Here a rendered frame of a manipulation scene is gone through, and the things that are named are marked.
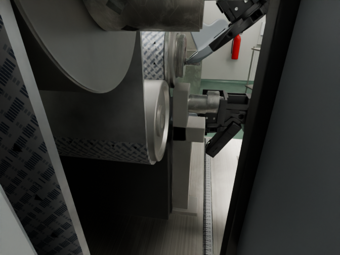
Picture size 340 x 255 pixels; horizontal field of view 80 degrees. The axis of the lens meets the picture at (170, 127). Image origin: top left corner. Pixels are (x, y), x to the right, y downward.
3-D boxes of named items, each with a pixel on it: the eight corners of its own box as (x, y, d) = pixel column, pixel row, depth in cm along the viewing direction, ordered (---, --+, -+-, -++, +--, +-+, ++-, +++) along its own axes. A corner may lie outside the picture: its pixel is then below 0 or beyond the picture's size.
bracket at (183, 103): (199, 217, 48) (211, 91, 33) (171, 213, 48) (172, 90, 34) (199, 200, 52) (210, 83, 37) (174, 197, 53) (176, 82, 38)
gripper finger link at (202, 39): (171, 41, 37) (213, 3, 34) (190, 67, 39) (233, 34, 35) (169, 42, 34) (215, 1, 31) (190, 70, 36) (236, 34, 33)
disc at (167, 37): (167, 109, 34) (166, 8, 27) (165, 109, 34) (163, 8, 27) (178, 83, 47) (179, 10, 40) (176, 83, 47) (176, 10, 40)
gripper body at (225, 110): (200, 88, 49) (251, 90, 48) (197, 120, 53) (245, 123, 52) (199, 99, 43) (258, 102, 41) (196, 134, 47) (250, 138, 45)
